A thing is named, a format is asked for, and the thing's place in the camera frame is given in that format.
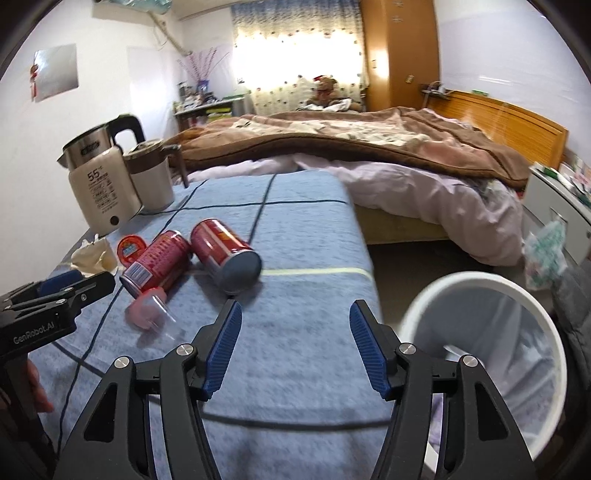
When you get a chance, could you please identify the silver wall sheet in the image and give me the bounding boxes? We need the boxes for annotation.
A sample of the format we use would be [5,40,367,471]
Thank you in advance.
[33,44,78,100]

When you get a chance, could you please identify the white electric kettle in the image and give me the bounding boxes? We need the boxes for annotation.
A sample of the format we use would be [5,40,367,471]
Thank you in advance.
[58,115,146,233]

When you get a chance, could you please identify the pink duvet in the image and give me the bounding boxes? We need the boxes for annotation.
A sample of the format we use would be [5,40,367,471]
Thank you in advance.
[187,154,525,266]

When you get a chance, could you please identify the purple flower branches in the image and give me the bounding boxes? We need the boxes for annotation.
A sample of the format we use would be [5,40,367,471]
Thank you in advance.
[178,46,229,93]

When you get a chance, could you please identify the small wall shelf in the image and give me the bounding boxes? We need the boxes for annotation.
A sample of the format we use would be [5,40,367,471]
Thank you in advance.
[420,80,455,100]

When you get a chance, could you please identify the red can with barcode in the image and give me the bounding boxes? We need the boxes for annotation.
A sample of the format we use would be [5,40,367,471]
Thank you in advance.
[119,230,192,296]

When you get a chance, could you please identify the white nightstand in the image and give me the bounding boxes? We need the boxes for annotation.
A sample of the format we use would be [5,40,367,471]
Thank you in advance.
[524,164,591,264]

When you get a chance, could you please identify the cluttered desk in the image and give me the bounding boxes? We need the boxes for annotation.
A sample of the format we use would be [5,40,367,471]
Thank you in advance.
[173,95,254,132]

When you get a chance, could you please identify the wooden wardrobe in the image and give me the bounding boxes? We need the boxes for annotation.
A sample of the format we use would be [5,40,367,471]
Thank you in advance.
[359,0,440,112]

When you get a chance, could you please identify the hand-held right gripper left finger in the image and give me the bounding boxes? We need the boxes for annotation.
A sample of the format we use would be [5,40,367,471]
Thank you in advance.
[53,299,244,480]

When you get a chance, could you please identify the white mug with brown lid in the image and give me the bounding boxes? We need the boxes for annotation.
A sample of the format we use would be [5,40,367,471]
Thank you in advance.
[122,138,183,214]

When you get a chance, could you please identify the wooden headboard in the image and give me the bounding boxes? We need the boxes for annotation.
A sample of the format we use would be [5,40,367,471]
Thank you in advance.
[429,90,570,169]

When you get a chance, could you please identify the wrapped air conditioner pipe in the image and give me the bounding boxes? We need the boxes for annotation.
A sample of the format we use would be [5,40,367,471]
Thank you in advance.
[148,11,185,54]

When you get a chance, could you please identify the green patterned plastic bag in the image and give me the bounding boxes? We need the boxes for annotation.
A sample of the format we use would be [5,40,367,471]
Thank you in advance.
[524,220,568,289]

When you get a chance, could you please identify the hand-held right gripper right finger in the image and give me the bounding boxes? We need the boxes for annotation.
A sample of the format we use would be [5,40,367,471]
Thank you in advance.
[348,299,539,480]

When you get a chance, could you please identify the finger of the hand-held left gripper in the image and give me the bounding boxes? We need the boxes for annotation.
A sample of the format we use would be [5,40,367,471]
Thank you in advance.
[9,271,116,320]
[0,270,85,309]

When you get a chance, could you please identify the person's left hand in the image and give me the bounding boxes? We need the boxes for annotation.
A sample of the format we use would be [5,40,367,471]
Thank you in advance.
[25,360,55,415]

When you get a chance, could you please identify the red drink can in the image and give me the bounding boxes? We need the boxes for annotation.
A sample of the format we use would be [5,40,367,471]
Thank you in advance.
[190,218,262,295]

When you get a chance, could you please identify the pile of small boxes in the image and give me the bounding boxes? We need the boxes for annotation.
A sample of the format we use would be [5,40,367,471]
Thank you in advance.
[531,157,591,204]

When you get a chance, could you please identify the wall air conditioner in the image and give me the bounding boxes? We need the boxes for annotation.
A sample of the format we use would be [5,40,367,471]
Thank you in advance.
[95,0,174,17]

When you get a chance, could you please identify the white tissue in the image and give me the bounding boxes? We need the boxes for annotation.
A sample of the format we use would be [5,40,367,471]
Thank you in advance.
[71,234,107,271]

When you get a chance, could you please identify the red round snack cup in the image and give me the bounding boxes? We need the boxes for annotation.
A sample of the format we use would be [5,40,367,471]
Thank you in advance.
[117,234,147,265]

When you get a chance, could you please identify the patterned window curtain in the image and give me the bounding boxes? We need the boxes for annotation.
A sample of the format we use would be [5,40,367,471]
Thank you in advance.
[231,0,370,114]

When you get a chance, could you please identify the translucent plastic cup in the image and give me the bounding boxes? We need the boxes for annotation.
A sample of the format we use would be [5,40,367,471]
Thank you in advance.
[127,286,178,334]

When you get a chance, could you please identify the brown teddy bear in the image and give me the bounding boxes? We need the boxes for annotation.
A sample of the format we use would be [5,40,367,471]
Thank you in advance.
[307,76,342,109]

